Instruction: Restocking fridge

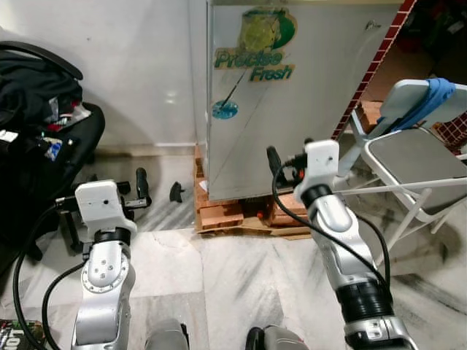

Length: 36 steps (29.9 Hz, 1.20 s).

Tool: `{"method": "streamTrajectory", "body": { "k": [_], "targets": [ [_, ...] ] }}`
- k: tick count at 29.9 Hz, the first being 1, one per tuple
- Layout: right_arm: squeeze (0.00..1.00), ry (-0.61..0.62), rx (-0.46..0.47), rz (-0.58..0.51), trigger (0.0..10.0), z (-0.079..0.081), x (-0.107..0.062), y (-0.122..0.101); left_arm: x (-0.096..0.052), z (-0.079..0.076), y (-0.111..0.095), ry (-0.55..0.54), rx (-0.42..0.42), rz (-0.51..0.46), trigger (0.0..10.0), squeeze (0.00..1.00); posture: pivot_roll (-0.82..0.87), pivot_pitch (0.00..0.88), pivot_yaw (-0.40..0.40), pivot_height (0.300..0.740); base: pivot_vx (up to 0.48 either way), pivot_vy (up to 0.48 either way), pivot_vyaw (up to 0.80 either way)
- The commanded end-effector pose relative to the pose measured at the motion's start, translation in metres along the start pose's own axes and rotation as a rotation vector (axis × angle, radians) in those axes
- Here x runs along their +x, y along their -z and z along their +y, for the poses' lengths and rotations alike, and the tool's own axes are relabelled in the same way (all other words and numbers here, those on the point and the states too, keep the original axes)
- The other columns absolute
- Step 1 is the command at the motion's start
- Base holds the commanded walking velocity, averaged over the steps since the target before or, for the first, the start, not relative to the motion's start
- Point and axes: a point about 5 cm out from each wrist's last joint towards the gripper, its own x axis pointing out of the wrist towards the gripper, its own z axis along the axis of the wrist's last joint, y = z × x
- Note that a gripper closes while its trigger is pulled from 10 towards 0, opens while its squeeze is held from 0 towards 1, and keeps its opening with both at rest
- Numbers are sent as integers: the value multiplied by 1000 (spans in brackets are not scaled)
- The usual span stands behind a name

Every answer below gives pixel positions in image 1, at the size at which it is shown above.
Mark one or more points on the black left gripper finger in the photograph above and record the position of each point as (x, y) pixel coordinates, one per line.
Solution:
(143, 188)
(68, 205)

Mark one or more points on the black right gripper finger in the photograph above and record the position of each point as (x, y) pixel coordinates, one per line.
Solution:
(275, 164)

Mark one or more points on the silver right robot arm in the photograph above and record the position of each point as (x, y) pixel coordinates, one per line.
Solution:
(339, 226)

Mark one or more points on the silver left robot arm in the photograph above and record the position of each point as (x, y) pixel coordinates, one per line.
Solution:
(106, 284)

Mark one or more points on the silver fridge with green logo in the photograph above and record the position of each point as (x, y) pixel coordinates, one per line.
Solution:
(306, 109)

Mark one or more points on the orange brick fridge base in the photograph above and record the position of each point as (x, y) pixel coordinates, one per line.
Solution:
(219, 215)

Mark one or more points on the small black object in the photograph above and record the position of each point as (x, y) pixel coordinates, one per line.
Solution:
(177, 192)

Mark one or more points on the black office chair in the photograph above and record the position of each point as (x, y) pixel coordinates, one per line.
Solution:
(40, 182)

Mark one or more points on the small red tiled patch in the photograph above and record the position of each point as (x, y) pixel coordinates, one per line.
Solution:
(454, 131)

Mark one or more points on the white grey folding chair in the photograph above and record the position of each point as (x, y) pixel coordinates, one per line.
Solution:
(416, 157)

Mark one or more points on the black bag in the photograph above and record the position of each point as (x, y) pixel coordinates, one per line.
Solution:
(33, 91)

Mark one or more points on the blue cloth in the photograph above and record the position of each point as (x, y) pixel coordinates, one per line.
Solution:
(432, 98)

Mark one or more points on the grey left robot leg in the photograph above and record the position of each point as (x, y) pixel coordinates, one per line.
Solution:
(166, 337)

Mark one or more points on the grey robot leg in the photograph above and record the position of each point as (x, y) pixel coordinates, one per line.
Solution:
(281, 339)
(166, 337)

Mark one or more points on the long red tiled strip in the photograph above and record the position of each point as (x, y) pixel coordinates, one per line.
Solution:
(372, 69)

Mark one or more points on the green printed board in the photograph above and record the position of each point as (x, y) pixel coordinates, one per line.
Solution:
(11, 337)

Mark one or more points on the grey right robot leg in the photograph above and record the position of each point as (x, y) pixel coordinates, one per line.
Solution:
(281, 339)

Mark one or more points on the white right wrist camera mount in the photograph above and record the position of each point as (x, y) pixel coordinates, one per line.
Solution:
(321, 164)

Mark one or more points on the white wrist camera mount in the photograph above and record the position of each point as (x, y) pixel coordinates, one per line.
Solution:
(98, 204)
(321, 164)

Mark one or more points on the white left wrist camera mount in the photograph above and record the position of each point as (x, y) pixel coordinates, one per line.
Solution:
(98, 204)

